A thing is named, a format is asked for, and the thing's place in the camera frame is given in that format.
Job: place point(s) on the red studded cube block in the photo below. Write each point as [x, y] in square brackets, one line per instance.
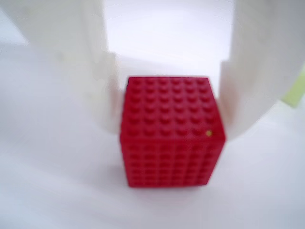
[171, 133]

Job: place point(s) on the pale yellow sponge block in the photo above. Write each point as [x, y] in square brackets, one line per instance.
[296, 95]

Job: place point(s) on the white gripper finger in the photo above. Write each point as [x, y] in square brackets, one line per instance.
[71, 47]
[259, 59]

